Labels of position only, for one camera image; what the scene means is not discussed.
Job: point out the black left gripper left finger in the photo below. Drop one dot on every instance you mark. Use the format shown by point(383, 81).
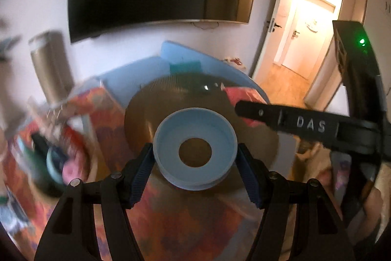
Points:
point(70, 233)

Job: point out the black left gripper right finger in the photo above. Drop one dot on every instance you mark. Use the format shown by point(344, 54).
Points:
point(299, 219)

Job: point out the white interior door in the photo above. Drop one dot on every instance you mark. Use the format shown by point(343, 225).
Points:
point(312, 27)

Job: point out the round woven brown basket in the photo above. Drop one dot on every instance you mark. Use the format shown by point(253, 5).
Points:
point(194, 129)

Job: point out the blue foam board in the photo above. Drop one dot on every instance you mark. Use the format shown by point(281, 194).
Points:
point(124, 82)

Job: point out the gold steel thermos tumbler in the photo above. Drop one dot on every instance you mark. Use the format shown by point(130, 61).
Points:
point(51, 66)

